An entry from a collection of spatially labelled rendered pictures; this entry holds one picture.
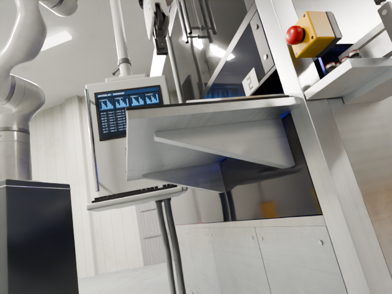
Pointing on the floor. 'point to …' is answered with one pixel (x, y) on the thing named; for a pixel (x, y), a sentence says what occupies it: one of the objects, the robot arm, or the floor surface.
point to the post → (326, 161)
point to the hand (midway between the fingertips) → (161, 47)
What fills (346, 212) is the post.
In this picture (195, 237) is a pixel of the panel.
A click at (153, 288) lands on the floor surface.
